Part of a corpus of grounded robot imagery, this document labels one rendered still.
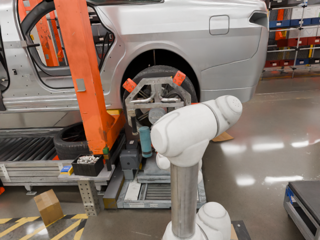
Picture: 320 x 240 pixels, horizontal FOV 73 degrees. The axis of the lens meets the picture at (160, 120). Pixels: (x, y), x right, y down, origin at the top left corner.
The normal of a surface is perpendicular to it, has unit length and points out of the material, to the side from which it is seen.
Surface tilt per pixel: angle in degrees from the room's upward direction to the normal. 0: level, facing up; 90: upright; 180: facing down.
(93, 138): 90
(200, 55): 90
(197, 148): 100
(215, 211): 6
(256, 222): 0
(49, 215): 90
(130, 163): 90
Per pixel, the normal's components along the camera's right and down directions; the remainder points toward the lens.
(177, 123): 0.04, -0.47
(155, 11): -0.10, 0.23
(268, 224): -0.07, -0.92
